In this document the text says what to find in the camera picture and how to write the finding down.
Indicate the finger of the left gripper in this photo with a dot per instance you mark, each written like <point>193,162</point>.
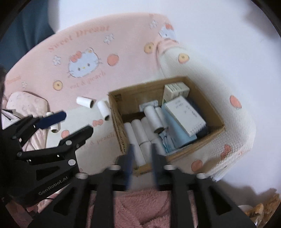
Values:
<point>22,130</point>
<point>64,150</point>

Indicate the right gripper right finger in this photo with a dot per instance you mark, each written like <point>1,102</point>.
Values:
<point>196,201</point>

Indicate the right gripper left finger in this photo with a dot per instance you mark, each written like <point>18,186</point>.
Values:
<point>70,207</point>

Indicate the white paper roll tube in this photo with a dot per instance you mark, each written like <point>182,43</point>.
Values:
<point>134,146</point>
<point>148,130</point>
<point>104,110</point>
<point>85,102</point>
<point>55,128</point>
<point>139,131</point>
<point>153,119</point>
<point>49,114</point>

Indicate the pink white folded cloth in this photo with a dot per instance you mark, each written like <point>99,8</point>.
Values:
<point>9,117</point>

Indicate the pink fluffy blanket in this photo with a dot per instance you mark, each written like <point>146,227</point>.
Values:
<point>142,208</point>

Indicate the pink Hello Kitty bedsheet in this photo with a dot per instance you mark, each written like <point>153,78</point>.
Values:
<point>109,53</point>

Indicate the white roll in box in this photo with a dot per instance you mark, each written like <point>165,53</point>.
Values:
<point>161,116</point>
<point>146,151</point>

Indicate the blue white plastic packet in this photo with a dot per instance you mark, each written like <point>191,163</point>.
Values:
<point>167,142</point>

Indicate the light blue tissue pack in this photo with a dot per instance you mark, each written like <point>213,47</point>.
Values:
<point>179,137</point>

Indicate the white shipping label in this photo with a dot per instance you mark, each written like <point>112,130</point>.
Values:
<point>153,103</point>

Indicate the brown cardboard box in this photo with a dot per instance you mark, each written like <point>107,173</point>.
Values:
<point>125,108</point>

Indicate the dark blue curtain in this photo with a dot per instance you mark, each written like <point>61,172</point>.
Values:
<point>27,30</point>

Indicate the white green small box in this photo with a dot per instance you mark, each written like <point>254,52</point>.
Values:
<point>172,91</point>

